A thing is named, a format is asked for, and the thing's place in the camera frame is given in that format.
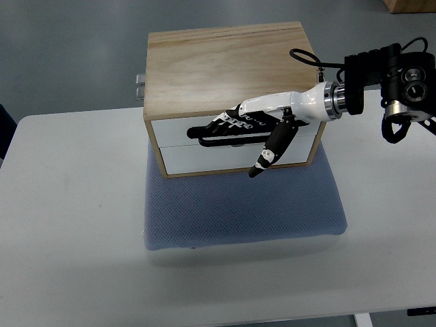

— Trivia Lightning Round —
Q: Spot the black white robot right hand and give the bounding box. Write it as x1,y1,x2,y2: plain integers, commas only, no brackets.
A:
203,82,345,178

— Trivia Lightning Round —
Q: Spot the black drawer handle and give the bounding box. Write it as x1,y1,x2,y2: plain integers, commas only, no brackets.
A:
186,119,296,148

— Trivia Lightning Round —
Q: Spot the white drawer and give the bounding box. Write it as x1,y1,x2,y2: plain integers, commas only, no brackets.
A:
151,114,322,148

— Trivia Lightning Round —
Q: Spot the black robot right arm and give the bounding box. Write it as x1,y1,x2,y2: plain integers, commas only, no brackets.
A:
333,43,435,144

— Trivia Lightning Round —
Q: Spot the wooden drawer cabinet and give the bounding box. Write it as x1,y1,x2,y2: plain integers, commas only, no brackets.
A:
144,22,326,178

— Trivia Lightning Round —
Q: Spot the blue grey cushion mat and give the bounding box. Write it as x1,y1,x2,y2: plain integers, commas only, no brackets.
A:
144,147,347,251

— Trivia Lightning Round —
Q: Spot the metal clamp behind cabinet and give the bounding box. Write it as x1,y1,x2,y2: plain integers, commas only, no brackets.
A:
136,74,146,100

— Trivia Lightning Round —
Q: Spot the cardboard box corner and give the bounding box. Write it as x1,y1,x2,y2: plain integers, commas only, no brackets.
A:
383,0,436,14

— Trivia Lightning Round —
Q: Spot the white table leg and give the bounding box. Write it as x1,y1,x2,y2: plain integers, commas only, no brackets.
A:
354,313,373,327

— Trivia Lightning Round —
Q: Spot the black table control panel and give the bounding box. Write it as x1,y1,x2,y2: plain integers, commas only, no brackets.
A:
407,307,436,317

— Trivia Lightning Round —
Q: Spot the dark chair edge left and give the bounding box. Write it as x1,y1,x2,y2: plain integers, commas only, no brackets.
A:
0,104,17,160

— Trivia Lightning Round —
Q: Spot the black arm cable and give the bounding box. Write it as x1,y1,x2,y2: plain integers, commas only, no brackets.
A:
289,36,429,82

